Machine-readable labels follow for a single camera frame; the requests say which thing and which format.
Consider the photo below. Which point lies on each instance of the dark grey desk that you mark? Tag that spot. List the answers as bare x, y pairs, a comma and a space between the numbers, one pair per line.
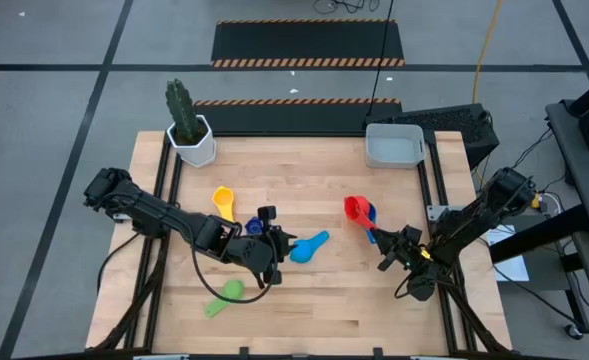
581, 165

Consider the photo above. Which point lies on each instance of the black caster wheel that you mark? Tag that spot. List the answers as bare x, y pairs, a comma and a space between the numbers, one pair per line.
572, 331

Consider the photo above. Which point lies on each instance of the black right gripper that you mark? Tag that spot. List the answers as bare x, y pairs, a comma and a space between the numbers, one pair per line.
406, 247

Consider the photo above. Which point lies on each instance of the red measuring cup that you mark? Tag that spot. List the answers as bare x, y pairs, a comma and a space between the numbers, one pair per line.
356, 210

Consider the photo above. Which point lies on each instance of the black hazard-striped floor mat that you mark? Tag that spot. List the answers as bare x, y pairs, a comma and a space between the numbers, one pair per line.
294, 117
306, 42

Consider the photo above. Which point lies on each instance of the white planter pot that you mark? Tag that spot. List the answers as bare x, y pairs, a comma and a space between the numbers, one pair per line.
199, 152

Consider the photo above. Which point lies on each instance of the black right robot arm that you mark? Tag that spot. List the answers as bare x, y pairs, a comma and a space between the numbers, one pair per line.
474, 220

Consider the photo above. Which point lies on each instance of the blue measuring cup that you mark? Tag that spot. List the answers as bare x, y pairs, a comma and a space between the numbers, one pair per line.
372, 212

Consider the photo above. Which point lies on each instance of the green measuring cup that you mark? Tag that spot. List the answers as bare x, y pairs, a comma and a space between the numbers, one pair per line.
231, 291

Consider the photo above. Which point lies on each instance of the green cactus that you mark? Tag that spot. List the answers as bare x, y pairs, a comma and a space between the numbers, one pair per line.
184, 112

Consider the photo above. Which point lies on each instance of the teal measuring cup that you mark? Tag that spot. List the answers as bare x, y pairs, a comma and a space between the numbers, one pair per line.
304, 250

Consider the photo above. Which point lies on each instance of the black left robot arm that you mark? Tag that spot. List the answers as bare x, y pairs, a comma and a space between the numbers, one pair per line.
149, 212

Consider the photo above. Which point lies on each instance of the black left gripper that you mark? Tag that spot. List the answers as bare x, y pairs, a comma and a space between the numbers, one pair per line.
256, 250

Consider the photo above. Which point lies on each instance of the black desk leg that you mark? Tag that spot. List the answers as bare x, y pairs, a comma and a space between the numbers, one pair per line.
534, 237

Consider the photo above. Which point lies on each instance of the grey plastic basket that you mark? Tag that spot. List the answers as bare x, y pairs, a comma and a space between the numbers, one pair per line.
394, 147

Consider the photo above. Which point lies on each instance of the yellow measuring cup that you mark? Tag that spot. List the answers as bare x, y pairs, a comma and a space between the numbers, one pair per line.
223, 200

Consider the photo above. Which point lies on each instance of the white paper sheet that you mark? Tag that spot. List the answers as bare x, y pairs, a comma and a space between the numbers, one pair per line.
511, 265

